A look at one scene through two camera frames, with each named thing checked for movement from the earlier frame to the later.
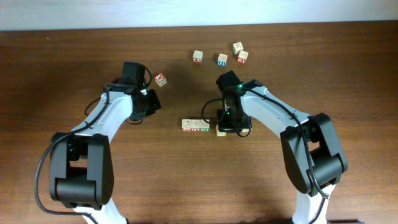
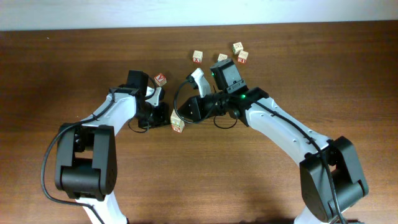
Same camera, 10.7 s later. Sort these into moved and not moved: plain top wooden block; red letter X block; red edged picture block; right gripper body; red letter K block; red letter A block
Moved: red edged picture block; right gripper body
Not moved: red letter K block; red letter X block; red letter A block; plain top wooden block
